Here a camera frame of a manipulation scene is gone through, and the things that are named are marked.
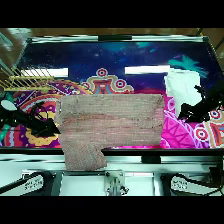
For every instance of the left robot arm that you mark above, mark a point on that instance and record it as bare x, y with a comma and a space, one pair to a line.
15, 116

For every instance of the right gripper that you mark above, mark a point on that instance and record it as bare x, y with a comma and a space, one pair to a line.
196, 112

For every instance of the pink-brown shirt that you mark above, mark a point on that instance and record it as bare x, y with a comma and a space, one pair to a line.
110, 120

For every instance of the white garment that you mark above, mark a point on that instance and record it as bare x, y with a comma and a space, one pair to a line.
181, 88

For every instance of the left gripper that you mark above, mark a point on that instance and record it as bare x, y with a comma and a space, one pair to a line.
45, 127

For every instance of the silver frame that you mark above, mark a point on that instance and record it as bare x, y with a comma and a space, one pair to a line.
136, 166

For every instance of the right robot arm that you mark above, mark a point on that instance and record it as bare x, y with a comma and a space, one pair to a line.
216, 97

